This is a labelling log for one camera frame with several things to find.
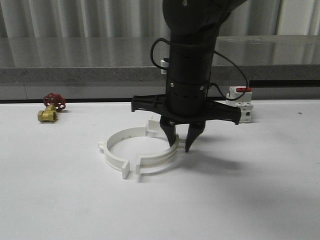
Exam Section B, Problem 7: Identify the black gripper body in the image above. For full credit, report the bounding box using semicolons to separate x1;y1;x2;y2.
131;43;241;125

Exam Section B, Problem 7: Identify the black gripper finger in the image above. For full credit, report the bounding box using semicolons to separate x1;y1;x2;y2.
185;121;206;153
159;116;176;147

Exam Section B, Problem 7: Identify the white half pipe clamp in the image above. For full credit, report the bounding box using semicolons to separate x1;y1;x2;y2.
134;134;186;176
98;126;148;179

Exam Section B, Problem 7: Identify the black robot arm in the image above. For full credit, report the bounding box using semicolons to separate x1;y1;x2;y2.
131;0;242;151

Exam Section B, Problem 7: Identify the brass valve red handwheel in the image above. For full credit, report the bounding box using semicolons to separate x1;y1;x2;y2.
37;93;66;123

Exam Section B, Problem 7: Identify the grey stone counter ledge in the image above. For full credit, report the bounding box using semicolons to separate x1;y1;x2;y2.
0;35;320;87

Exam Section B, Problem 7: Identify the white circuit breaker red switch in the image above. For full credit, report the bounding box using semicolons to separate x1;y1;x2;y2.
225;86;254;123

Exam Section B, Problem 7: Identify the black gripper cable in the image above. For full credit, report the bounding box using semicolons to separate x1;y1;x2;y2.
150;37;249;100

